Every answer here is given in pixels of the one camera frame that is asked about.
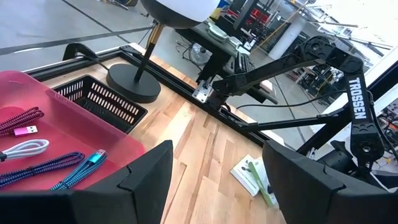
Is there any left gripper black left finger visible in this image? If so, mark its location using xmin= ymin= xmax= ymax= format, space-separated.
xmin=0 ymin=139 xmax=174 ymax=224

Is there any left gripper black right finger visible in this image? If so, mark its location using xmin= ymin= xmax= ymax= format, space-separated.
xmin=262 ymin=139 xmax=398 ymax=224

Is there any teal braided usb cable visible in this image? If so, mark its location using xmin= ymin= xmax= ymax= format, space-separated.
xmin=50 ymin=149 xmax=108 ymax=191

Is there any purple pen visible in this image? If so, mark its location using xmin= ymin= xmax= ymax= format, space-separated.
xmin=0 ymin=151 xmax=85 ymax=189

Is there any pink pen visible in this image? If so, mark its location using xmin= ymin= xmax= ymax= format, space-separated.
xmin=0 ymin=106 xmax=45 ymax=138

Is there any pink plastic bin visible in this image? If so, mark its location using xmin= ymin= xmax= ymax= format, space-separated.
xmin=0 ymin=70 xmax=147 ymax=191

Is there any white manual booklet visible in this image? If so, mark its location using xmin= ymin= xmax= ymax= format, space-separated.
xmin=229 ymin=154 xmax=261 ymax=197
xmin=248 ymin=157 xmax=277 ymax=208

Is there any black slotted plastic basket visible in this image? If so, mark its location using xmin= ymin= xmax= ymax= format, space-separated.
xmin=52 ymin=74 xmax=149 ymax=134

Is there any white globe lamp black base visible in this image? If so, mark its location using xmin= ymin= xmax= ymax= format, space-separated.
xmin=106 ymin=0 xmax=221 ymax=103

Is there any white round pillar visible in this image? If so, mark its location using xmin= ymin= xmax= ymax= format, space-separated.
xmin=269 ymin=14 xmax=308 ymax=60

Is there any black equipment cart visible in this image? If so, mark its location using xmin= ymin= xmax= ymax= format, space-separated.
xmin=183 ymin=20 xmax=279 ymax=105

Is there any round grey floor fan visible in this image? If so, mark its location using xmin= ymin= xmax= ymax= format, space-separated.
xmin=188 ymin=42 xmax=212 ymax=66

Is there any white rounded device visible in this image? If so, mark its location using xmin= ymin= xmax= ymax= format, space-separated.
xmin=206 ymin=21 xmax=251 ymax=57

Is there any black aluminium table frame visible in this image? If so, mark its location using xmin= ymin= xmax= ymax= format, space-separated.
xmin=24 ymin=42 xmax=352 ymax=149

